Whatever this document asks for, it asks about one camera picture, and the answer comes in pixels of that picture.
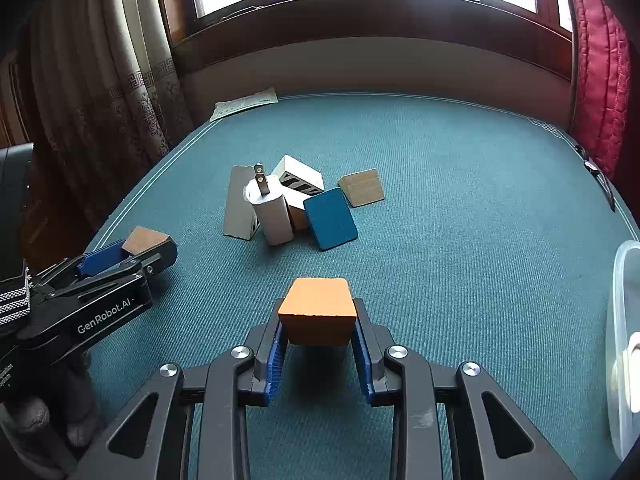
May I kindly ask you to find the plain wooden rectangular block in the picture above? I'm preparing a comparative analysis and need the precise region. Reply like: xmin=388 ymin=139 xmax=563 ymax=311
xmin=122 ymin=226 xmax=169 ymax=256

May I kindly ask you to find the orange tiger-stripe wedge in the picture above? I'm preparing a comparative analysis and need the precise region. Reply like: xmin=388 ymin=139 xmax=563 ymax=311
xmin=278 ymin=278 xmax=357 ymax=347

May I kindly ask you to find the grey zebra-stripe wedge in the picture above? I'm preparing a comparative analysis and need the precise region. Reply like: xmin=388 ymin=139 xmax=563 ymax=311
xmin=224 ymin=166 xmax=259 ymax=240

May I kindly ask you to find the white wall charger plug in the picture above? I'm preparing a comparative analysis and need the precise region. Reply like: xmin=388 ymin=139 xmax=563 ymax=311
xmin=243 ymin=164 xmax=294 ymax=246

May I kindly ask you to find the blue wooden wedge block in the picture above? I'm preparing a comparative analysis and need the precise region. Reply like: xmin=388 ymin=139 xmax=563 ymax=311
xmin=303 ymin=188 xmax=358 ymax=252

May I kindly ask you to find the white zebra-stripe wedge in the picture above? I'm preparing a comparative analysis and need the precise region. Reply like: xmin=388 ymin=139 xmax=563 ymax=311
xmin=272 ymin=155 xmax=324 ymax=196

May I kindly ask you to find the light wooden wedge block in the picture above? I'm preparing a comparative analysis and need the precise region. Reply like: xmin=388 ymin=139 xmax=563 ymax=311
xmin=337 ymin=169 xmax=385 ymax=208

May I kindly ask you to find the clear plastic bowl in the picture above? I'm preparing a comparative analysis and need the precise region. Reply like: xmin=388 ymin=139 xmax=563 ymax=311
xmin=605 ymin=240 xmax=639 ymax=460

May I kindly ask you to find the grey gloved left hand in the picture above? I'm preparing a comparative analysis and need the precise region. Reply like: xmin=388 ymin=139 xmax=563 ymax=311
xmin=1 ymin=352 xmax=103 ymax=479

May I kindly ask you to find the beige patterned curtain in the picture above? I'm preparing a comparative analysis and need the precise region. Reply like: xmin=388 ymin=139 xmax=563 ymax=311
xmin=19 ymin=0 xmax=196 ymax=241

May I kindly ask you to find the printed paper sheet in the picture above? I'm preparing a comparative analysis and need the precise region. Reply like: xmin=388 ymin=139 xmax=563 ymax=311
xmin=209 ymin=88 xmax=279 ymax=122

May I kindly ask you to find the red quilted curtain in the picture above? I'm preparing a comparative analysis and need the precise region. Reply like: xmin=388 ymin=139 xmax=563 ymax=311
xmin=570 ymin=0 xmax=639 ymax=186

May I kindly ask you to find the dark wooden window frame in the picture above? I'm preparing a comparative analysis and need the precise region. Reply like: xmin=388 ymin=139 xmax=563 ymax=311
xmin=158 ymin=0 xmax=573 ymax=79

